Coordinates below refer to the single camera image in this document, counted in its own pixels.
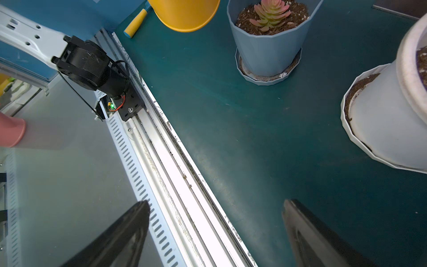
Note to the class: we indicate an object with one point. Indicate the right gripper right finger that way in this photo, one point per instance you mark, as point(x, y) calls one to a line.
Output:
point(314, 244)

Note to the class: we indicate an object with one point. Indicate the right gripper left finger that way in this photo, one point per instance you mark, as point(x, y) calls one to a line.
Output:
point(119, 245)

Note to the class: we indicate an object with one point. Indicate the yellow plastic watering can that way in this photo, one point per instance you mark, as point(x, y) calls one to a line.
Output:
point(185, 15)

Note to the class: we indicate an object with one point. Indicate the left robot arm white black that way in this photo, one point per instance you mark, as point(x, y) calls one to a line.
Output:
point(84, 62)

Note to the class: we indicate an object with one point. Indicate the pink succulent in blue pot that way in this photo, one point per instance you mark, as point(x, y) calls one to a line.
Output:
point(271, 14)

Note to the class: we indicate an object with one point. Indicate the white round plant pot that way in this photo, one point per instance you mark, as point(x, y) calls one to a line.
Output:
point(411, 64)

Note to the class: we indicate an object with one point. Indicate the pink plastic cup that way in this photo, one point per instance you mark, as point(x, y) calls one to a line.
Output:
point(12, 131)

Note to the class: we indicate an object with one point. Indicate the white saucer under white pot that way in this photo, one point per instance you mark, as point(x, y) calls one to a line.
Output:
point(379, 120)

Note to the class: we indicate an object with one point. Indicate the blue-grey faceted plant pot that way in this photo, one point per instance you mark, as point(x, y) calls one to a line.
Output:
point(269, 55)

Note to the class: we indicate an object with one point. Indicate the blue yellow garden hand rake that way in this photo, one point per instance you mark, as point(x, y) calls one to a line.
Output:
point(136, 23)

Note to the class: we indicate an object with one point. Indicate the artificial pink blossom tree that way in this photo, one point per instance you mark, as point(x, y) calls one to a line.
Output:
point(413, 9)

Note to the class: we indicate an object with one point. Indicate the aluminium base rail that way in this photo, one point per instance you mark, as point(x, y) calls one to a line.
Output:
point(188, 226)

